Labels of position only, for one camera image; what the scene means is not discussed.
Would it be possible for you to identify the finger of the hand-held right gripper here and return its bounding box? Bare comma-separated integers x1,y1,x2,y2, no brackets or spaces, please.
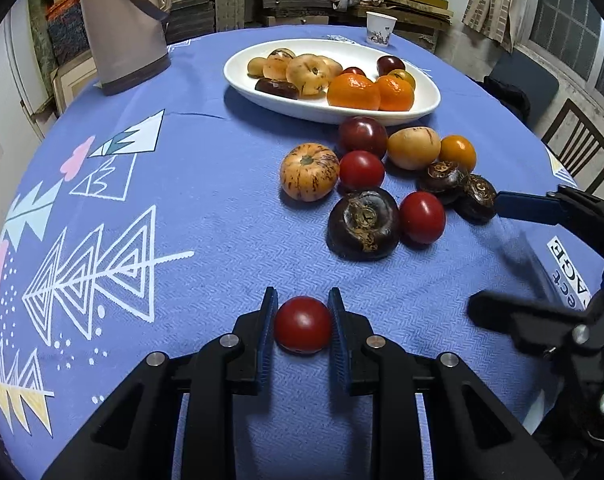
467,290,604,361
494,184,604,256

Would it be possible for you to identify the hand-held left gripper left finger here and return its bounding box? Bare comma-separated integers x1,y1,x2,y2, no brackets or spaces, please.
41,286,279,480

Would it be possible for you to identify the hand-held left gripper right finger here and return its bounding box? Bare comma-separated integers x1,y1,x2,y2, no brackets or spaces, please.
327,287,565,480

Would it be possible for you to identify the large dark brown water chestnut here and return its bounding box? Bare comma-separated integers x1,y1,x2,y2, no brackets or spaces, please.
326,189,402,262

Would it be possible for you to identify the elongated tan pepino melon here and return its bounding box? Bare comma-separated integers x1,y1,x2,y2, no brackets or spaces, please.
386,126,442,171

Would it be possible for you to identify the orange mandarin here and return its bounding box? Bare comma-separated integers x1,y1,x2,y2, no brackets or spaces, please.
375,75,416,112
327,73,381,110

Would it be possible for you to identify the striped tan pepino melon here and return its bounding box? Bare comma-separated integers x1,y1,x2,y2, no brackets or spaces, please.
280,142,341,203
263,48,297,82

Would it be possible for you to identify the dark red plum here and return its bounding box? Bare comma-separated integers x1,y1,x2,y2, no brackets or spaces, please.
376,55,406,76
338,116,389,158

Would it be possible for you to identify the white oval plate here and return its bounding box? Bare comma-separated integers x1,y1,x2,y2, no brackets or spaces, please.
223,38,442,127

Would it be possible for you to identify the wooden chair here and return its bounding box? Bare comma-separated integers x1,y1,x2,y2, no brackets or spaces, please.
541,98,604,193

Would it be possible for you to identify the blue printed tablecloth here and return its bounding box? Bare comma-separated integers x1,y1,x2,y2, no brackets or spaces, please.
0,27,604,480

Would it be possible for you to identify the small yellow-orange tomato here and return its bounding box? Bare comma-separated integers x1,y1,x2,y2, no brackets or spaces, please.
388,69,417,90

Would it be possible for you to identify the window with metal grille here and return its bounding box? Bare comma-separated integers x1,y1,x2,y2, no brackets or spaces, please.
514,0,604,91

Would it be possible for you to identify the checkered beige curtain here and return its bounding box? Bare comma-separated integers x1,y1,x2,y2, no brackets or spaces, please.
462,0,520,53

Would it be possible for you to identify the white printed paper cup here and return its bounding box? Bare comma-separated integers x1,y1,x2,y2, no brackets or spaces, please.
366,11,399,48

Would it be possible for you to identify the beige thermos jug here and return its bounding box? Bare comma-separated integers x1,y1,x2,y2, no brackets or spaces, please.
77,0,173,97

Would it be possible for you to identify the light wooden picture frame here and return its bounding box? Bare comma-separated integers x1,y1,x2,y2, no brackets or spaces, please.
49,62,103,116

